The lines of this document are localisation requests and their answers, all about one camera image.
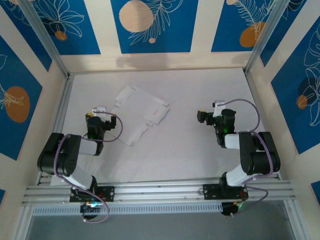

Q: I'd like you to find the white blue paper box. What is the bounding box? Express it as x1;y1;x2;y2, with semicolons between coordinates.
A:
104;85;171;147

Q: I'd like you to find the white table sheet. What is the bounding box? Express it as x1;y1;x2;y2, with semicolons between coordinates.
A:
49;68;282;187

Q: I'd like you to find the left black electronics module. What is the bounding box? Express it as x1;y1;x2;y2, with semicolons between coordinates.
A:
79;202;103;221

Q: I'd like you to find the black electronics module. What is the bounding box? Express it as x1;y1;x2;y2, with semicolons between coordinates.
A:
221;201;247;218
79;202;103;221

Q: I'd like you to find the right black electronics module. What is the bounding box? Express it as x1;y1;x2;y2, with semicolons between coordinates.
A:
221;201;247;218

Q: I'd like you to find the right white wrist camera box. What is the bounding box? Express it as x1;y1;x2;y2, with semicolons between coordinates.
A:
211;99;227;118

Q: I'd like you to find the aluminium side rail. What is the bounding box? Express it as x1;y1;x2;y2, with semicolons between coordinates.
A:
36;74;75;186

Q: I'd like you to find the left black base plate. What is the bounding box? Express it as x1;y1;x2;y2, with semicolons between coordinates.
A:
69;186;116;203

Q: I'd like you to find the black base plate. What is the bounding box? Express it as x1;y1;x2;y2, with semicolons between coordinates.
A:
202;183;249;201
69;186;116;203

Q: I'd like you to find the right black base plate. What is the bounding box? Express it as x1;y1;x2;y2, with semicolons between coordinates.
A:
202;183;249;201

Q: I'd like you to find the long aluminium frame rail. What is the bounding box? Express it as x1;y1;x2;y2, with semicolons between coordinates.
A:
21;179;297;207

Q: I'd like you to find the grey slotted cable duct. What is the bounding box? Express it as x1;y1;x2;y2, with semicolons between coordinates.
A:
32;202;223;216

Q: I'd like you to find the right aluminium frame post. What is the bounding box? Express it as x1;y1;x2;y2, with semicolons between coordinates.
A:
244;0;296;75

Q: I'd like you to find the aluminium frame post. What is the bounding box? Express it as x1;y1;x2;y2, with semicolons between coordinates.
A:
18;0;71;78
244;0;296;75

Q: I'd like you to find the left aluminium frame post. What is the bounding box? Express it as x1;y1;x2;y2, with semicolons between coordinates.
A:
18;0;71;78

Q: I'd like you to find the left aluminium frame leg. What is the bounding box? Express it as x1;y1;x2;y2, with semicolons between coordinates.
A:
13;206;35;240

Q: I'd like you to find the aluminium frame leg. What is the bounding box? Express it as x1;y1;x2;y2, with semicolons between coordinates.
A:
283;199;305;240
13;206;35;240

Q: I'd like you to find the right aluminium frame leg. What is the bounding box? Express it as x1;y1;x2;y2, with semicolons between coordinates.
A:
283;199;305;240

